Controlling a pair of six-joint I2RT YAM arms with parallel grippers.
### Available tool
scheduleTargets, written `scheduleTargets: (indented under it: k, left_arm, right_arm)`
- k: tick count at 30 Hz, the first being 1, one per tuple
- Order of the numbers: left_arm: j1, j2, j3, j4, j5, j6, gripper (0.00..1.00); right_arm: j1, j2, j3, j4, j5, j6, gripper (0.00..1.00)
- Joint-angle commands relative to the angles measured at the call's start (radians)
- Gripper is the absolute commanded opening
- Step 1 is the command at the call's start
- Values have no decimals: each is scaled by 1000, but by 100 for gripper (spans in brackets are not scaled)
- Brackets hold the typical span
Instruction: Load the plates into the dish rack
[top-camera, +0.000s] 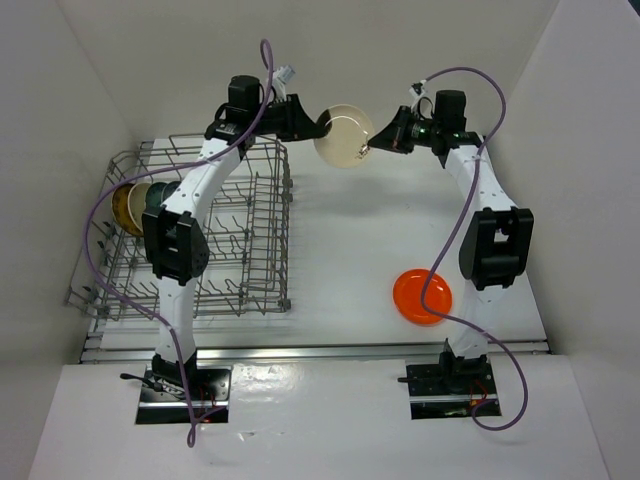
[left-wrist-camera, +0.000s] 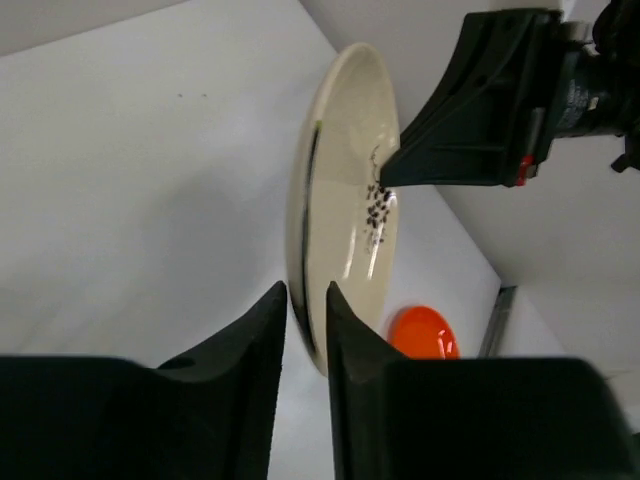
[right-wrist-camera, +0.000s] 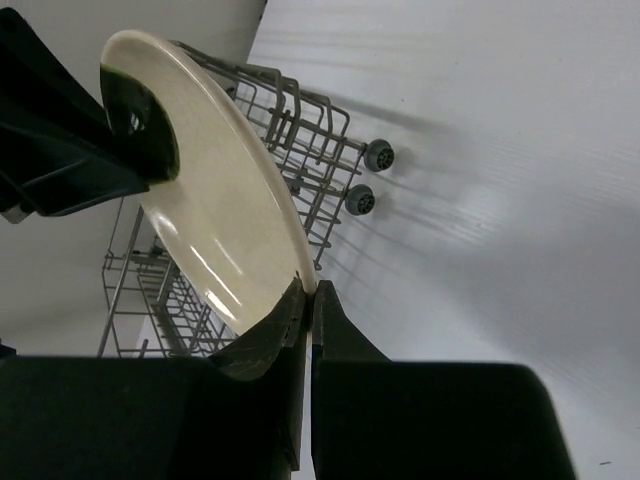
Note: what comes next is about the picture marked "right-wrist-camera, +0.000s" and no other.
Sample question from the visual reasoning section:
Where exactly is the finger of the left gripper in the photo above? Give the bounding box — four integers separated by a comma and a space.
1, 7, 148, 223

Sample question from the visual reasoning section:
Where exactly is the grey wire dish rack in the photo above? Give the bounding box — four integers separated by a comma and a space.
98, 44, 395, 358

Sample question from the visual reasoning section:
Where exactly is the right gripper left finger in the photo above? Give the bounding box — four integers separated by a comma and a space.
1, 280, 306, 479

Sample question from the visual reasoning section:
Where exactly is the cream plate with black patch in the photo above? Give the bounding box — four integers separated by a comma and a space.
101, 30, 317, 355

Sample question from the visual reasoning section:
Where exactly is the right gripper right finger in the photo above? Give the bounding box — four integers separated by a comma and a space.
311, 281, 576, 479

